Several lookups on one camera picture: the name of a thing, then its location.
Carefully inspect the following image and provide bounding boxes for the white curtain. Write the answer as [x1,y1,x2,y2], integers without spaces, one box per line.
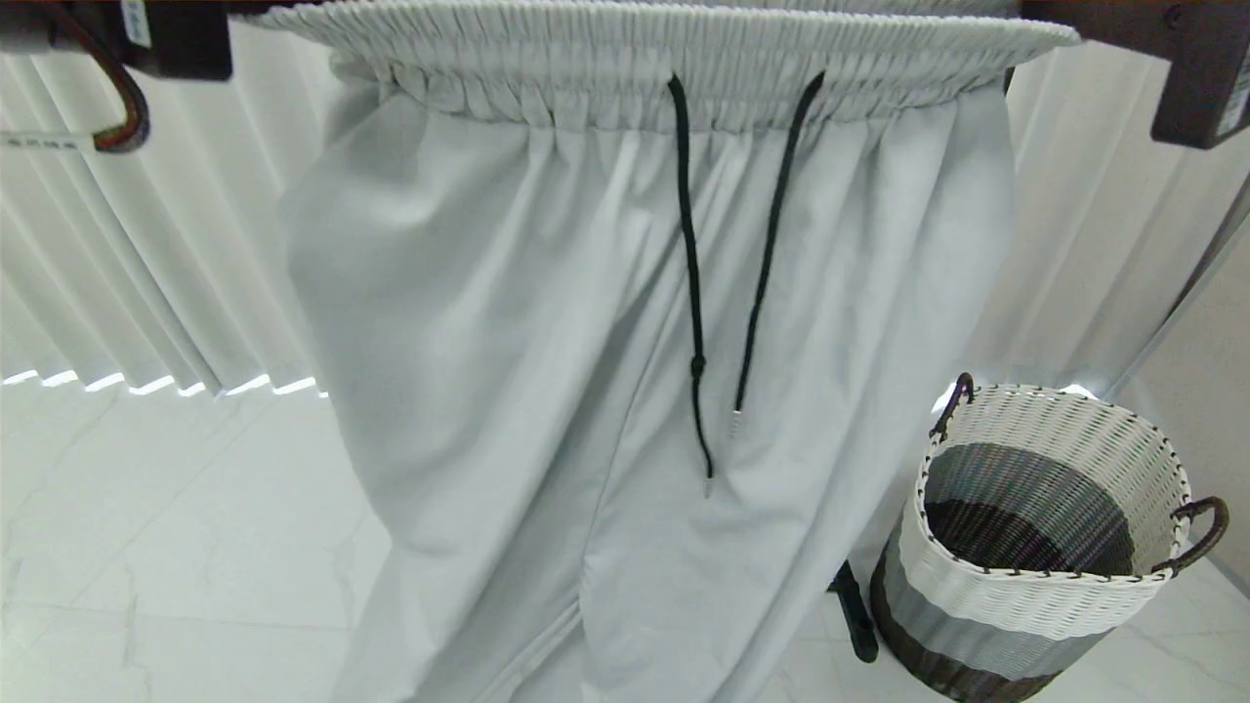
[0,20,1250,401]

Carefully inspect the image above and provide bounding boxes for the black clothes rack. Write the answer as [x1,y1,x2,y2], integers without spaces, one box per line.
[828,558,880,665]

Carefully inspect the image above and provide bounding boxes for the white laundry basket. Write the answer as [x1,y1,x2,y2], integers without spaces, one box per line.
[869,373,1229,703]

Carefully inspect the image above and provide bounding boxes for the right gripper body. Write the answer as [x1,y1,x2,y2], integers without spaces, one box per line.
[1021,0,1250,149]

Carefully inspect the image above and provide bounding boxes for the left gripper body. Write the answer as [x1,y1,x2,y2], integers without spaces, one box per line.
[0,0,233,81]

